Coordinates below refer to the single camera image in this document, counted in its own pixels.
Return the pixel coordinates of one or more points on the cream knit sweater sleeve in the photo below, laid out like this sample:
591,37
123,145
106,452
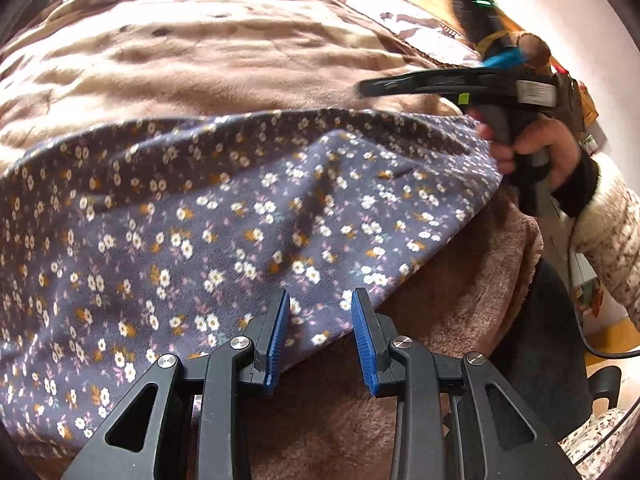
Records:
606,228

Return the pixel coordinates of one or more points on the navy floral pants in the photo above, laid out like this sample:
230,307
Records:
130,240

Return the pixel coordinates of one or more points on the brown cream plush blanket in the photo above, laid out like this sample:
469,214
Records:
86,63

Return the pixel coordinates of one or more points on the white patterned bed sheet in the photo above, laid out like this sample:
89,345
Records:
420,29

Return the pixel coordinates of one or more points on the person's right hand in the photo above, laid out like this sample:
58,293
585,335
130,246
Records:
544,134

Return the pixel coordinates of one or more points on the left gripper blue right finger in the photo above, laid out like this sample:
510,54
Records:
373,333

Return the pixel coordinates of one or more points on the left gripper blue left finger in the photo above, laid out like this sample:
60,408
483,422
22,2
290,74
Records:
267,332

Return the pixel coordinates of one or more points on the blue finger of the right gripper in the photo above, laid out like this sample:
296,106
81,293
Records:
456,80
507,58

